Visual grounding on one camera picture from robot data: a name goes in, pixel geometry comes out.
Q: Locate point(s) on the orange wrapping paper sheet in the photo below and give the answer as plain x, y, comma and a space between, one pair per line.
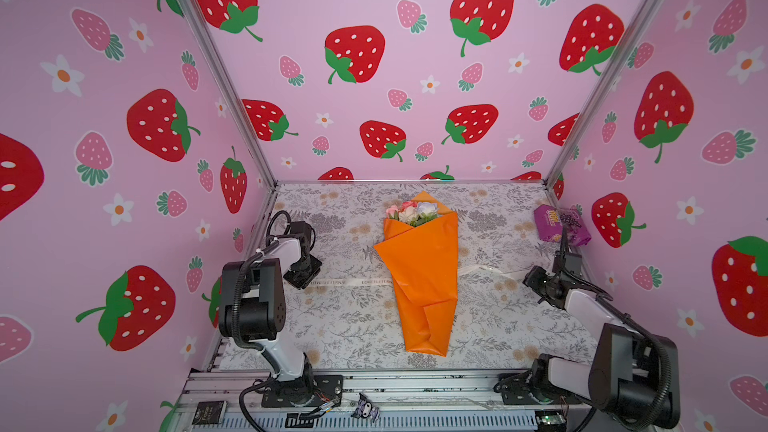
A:
423, 264

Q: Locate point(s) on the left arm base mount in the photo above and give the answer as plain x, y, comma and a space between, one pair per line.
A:
304, 392

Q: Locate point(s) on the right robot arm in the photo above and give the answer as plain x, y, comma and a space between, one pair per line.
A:
633, 376

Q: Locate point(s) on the aluminium corner post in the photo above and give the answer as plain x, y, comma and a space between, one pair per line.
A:
634, 31
199, 28

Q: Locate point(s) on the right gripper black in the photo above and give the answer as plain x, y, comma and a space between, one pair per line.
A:
534, 275

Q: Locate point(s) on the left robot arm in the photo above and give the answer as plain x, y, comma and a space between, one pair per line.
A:
253, 305

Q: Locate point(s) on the clear ribbon strip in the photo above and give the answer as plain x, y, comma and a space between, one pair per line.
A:
363, 282

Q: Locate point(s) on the purple snack bag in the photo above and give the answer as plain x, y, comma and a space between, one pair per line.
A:
552, 224

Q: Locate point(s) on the small black box left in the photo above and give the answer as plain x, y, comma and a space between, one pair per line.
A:
209, 413

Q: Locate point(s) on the white blue fake rose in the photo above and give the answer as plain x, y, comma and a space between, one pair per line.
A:
427, 211

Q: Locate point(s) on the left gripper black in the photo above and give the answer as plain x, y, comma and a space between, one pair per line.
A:
315, 265

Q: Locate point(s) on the aluminium corner post right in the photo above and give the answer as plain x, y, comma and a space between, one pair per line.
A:
634, 31

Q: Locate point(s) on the aluminium corner post left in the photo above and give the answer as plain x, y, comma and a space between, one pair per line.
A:
199, 28

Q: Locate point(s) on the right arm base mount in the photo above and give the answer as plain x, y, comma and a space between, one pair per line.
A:
532, 386

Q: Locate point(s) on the pale pink fake rose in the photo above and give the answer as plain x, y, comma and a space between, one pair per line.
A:
393, 212

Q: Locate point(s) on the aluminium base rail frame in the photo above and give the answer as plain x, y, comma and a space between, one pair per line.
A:
409, 400

